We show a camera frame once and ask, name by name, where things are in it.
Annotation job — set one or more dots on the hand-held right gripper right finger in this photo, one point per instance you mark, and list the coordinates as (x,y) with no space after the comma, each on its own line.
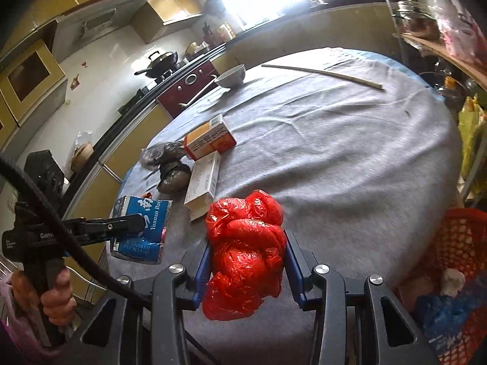
(293,270)

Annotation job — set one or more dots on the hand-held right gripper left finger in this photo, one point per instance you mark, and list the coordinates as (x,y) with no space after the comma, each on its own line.
(201,272)

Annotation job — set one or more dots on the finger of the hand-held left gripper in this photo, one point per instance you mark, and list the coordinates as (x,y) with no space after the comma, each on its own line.
(114,226)

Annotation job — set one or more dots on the blue foil packet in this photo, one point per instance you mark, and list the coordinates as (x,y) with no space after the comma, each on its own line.
(154,209)

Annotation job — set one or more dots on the red plastic bag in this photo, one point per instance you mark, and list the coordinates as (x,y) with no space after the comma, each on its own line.
(243,251)

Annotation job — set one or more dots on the dark plastic bag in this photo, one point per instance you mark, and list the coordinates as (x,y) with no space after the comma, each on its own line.
(173,176)

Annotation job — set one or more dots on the clear plastic wrapper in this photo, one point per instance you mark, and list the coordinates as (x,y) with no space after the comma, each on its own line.
(154,154)

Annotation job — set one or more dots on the orange and white medicine box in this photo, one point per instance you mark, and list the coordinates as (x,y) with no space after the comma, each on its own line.
(213,138)

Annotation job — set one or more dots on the red plastic basket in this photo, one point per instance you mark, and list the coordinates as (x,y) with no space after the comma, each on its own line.
(462,235)

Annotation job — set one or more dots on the person's left forearm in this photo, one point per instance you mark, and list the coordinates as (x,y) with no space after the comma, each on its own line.
(15,334)

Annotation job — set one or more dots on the person's left hand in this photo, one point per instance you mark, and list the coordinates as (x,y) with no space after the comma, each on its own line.
(57,300)

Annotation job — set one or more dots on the clay pot in plastic bag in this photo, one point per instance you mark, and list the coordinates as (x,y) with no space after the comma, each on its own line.
(81,152)

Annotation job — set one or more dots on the grey tablecloth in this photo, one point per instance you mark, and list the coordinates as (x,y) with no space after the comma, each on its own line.
(334,152)

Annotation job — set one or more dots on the dark red oven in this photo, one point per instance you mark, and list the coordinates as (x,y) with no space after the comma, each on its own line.
(179,95)

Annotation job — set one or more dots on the blue plastic bag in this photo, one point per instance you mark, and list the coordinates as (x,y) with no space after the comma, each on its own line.
(445,311)

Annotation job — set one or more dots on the white crumpled paper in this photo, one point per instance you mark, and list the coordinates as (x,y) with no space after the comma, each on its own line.
(452,281)

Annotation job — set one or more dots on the black wok with lid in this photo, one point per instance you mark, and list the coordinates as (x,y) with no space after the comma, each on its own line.
(161,62)

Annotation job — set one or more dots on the white ceramic bowl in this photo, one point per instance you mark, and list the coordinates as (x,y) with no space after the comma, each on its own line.
(231,76)

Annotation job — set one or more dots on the range hood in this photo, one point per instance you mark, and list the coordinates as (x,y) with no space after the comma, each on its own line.
(95,26)

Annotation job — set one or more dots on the long thin wooden stick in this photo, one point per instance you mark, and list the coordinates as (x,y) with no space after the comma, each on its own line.
(323,71)

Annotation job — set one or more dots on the dark bottle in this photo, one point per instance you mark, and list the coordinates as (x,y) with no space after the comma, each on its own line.
(207,34)

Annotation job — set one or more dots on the yellow snack bags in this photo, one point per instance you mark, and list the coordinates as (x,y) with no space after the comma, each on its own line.
(471,137)

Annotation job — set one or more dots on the blue table cover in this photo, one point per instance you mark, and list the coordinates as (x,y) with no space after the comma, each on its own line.
(403,70)

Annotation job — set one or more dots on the dark hanging pan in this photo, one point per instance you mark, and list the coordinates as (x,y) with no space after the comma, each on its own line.
(214,7)

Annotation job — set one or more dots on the metal storage shelf rack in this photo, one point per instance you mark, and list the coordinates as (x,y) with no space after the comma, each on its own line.
(430,43)

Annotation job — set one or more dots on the metal pot with glass lid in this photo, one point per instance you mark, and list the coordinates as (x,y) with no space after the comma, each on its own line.
(413,19)

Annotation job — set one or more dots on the pink and white plastic bag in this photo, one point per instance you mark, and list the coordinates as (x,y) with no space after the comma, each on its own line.
(460,26)

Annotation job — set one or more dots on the large red wall sticker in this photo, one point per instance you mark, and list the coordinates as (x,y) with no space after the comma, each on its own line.
(75,81)

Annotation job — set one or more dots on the yellow framed wall cabinet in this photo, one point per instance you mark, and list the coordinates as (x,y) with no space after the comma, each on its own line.
(28,80)

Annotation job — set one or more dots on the yellow upper wall cabinets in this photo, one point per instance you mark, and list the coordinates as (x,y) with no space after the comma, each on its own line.
(167,11)

